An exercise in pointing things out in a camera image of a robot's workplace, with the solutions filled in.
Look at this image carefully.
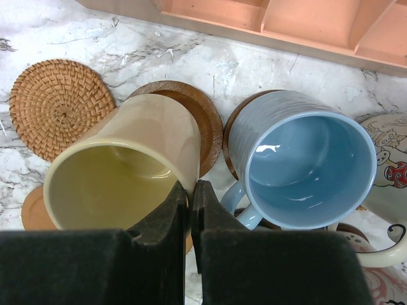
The grooved brown wooden coaster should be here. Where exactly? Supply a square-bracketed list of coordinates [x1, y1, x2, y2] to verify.
[128, 80, 223, 177]

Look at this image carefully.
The pink red mug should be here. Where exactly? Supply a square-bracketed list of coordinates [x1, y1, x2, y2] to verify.
[336, 223, 406, 305]

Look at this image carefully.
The light blue mug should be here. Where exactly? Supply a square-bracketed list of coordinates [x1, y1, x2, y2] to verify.
[221, 90, 376, 230]

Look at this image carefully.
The pale yellow mug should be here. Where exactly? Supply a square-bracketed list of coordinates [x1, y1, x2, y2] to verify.
[43, 94, 200, 229]

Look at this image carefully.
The woven rattan coaster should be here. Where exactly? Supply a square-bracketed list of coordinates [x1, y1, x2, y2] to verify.
[10, 59, 116, 162]

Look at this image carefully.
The light orange wooden coaster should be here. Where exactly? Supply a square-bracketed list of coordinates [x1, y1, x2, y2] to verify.
[21, 186, 57, 231]

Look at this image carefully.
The peach plastic desk organizer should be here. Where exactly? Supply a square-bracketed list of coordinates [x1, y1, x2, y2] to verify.
[83, 1, 406, 77]

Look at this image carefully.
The green floral mug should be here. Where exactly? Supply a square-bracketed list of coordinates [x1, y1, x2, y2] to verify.
[357, 112, 406, 268]

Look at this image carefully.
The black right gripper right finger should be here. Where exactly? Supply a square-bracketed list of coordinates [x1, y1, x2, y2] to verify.
[192, 180, 372, 304]

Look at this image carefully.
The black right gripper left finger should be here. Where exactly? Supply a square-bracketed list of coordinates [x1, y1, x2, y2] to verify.
[1, 182, 188, 304]

